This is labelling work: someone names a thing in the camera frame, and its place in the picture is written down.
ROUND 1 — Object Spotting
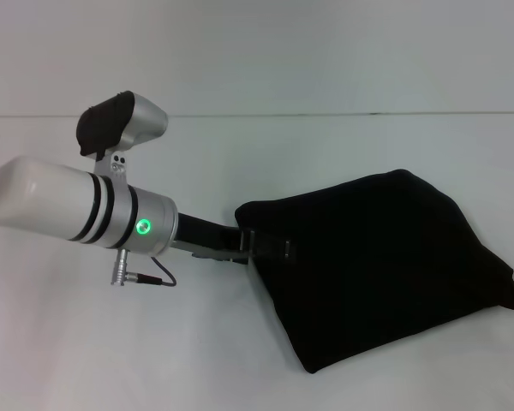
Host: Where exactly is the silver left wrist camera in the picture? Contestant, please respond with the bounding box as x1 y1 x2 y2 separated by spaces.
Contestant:
75 90 169 158

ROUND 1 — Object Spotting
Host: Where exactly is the black T-shirt with white lettering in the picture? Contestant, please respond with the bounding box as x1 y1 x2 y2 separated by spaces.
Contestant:
233 168 514 375

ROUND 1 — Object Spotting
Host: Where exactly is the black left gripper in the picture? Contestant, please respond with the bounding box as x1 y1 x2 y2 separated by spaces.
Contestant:
170 212 299 265

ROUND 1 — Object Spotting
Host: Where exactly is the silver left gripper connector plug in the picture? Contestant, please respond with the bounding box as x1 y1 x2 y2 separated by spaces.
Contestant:
109 250 140 286

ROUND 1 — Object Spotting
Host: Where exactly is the silver camera mount bracket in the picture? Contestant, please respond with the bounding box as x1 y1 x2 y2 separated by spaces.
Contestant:
94 149 129 177

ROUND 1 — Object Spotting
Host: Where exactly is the dark left gripper cable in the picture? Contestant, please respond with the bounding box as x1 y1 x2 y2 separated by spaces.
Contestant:
136 256 177 287

